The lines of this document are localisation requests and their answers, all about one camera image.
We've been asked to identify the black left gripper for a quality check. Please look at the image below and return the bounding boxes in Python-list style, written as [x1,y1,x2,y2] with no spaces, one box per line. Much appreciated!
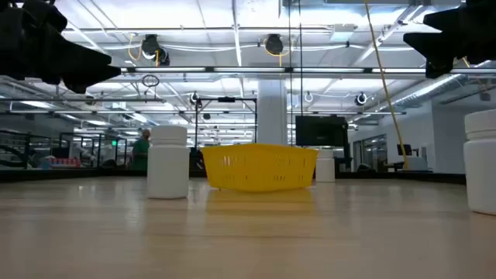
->
[0,0,122,95]

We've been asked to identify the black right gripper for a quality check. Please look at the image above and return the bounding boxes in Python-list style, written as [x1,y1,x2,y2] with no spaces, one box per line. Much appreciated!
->
[402,0,496,79]

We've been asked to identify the yellow plastic basket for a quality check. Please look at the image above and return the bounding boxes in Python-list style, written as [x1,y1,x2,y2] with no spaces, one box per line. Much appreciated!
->
[200,143,319,194]

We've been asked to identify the red boxes row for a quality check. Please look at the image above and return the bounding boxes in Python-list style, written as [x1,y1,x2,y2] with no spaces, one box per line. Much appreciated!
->
[49,157,82,169]

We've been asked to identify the person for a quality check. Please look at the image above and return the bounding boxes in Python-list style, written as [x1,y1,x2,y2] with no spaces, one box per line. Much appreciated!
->
[131,129,151,172]

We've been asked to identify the black monitor screen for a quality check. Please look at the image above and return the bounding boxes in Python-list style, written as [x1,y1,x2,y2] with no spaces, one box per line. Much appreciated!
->
[294,115,350,149]

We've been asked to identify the black metal gantry stand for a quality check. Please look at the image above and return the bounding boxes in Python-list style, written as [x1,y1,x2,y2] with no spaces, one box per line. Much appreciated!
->
[193,96,259,171]

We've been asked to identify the white building column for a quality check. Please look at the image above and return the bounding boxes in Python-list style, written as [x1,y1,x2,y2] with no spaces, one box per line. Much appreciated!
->
[257,79,289,146]

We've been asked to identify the silver ventilation duct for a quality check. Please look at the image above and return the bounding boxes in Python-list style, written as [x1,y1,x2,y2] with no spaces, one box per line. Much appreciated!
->
[387,72,496,112]

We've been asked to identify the long yellow hanging cable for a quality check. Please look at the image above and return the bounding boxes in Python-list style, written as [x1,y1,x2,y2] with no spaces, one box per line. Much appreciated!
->
[363,0,410,171]

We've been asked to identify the black metal table frame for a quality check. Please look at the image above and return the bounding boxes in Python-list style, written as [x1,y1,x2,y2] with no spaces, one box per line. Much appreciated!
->
[0,168,467,185]

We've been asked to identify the thin black hanging cable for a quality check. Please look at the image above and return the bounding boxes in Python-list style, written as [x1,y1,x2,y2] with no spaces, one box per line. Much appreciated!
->
[298,0,304,117]
[288,0,293,146]

